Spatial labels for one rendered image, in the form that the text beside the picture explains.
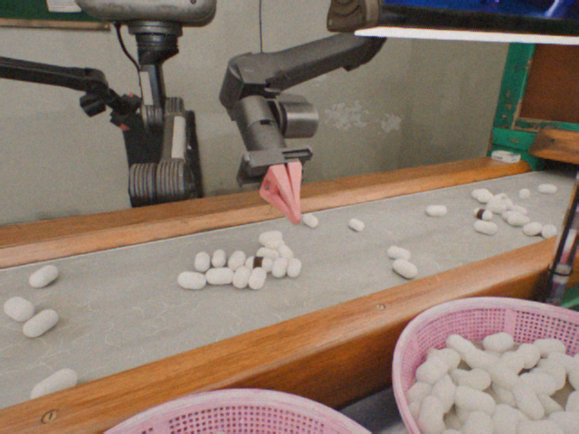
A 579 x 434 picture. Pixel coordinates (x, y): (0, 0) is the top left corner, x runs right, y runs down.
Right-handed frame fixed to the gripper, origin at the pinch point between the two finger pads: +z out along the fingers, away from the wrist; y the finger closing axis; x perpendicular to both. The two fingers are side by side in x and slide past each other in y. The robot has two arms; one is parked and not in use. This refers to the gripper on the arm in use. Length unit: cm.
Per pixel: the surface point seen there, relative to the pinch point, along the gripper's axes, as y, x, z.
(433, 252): 20.9, 2.1, 9.5
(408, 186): 38.3, 16.5, -9.5
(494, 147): 83, 22, -20
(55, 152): -48, 162, -148
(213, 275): -11.7, 4.8, 3.6
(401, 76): 191, 113, -152
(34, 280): -31.8, 11.0, -3.5
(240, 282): -9.0, 3.4, 5.8
